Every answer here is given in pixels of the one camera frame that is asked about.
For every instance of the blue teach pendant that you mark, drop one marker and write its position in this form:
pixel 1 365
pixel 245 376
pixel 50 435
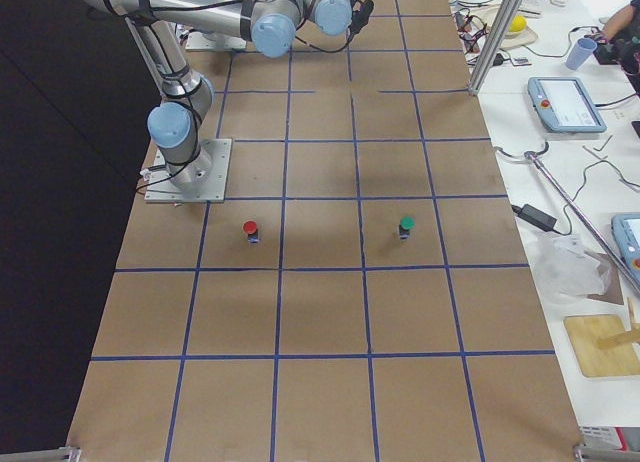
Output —
pixel 625 230
pixel 564 105

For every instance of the beige tray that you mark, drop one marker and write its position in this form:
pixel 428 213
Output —
pixel 528 36

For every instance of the aluminium frame post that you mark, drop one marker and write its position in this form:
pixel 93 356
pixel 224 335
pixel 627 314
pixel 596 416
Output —
pixel 505 14

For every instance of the yellow lemon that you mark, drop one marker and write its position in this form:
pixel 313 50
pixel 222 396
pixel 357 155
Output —
pixel 517 25

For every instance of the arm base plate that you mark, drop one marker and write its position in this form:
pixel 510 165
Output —
pixel 214 42
pixel 202 180

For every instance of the light blue plastic cup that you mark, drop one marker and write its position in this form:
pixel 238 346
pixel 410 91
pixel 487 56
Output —
pixel 582 49

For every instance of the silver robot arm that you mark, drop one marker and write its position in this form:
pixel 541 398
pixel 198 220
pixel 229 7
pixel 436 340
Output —
pixel 186 95

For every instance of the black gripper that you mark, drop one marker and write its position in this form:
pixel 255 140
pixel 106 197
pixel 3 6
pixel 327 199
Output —
pixel 358 15

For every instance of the red push button switch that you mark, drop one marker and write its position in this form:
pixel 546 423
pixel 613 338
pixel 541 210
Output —
pixel 251 230

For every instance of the black power adapter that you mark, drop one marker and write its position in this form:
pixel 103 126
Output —
pixel 537 218

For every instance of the clear plastic bag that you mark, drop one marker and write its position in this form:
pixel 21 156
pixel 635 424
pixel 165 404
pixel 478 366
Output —
pixel 563 265

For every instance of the metal rod with handle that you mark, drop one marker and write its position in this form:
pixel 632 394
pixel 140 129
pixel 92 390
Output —
pixel 534 157

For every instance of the green push button switch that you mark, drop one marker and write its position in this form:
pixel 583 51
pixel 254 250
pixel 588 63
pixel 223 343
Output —
pixel 405 226

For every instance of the wooden cutting board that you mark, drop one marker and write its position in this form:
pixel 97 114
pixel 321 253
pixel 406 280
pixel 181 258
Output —
pixel 602 345

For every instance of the person forearm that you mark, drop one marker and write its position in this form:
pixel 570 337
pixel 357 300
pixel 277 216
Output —
pixel 620 20

